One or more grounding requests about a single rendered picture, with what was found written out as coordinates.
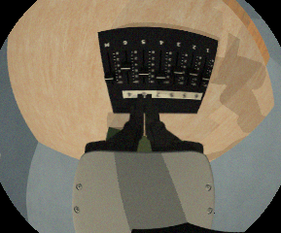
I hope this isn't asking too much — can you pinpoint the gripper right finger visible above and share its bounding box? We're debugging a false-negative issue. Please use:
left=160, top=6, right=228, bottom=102
left=145, top=94, right=203, bottom=153

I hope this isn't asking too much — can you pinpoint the black lighting desk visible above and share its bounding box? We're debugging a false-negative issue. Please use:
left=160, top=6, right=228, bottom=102
left=98, top=27, right=218, bottom=114

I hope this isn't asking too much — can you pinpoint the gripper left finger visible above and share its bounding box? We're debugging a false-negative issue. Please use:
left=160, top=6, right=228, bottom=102
left=85, top=94, right=144, bottom=153

